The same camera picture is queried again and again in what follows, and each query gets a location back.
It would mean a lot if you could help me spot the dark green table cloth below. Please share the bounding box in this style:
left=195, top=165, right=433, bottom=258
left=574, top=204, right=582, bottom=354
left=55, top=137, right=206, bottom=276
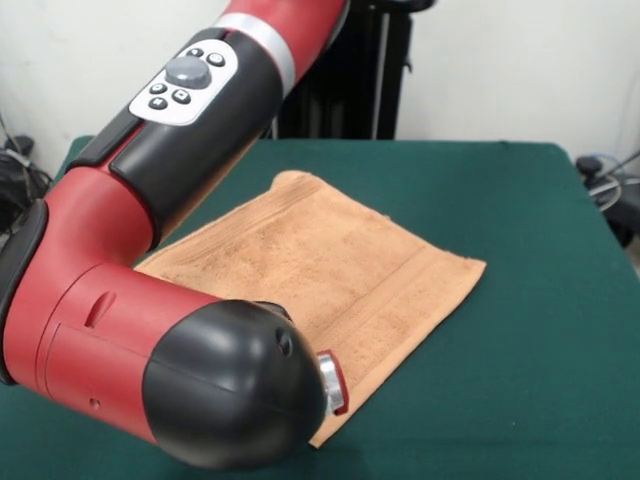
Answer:
left=0, top=134, right=640, bottom=480

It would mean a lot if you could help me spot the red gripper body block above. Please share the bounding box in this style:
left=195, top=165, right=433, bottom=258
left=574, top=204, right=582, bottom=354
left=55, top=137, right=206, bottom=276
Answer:
left=324, top=348, right=350, bottom=417

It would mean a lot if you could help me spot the tan terry towel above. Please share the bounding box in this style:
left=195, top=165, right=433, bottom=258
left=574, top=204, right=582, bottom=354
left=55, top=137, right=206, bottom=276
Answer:
left=133, top=169, right=488, bottom=449

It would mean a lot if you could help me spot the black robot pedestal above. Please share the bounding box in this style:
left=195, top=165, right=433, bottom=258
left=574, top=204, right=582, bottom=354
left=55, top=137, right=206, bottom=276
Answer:
left=264, top=0, right=417, bottom=140

